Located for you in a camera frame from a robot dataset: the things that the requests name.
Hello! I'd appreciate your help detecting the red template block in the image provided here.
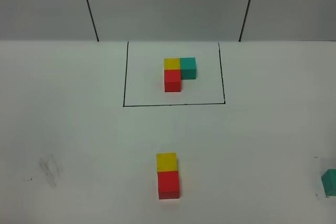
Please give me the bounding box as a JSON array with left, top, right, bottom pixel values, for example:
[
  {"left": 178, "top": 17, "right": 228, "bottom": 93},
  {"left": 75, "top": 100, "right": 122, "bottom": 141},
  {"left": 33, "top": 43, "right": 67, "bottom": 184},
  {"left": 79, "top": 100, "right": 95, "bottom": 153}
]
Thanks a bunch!
[{"left": 164, "top": 69, "right": 182, "bottom": 92}]

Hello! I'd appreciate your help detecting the yellow template block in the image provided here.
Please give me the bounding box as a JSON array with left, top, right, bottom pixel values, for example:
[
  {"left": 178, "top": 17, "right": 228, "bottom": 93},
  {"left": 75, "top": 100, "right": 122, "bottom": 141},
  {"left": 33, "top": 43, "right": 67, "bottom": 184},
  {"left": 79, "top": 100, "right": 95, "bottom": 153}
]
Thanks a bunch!
[{"left": 164, "top": 58, "right": 181, "bottom": 70}]

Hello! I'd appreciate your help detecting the teal template block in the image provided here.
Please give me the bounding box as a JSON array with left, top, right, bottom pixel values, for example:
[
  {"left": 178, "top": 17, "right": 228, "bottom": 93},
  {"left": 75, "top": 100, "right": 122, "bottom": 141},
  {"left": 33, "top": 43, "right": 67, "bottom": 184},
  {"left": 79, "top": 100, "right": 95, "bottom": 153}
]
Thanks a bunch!
[{"left": 180, "top": 57, "right": 197, "bottom": 80}]

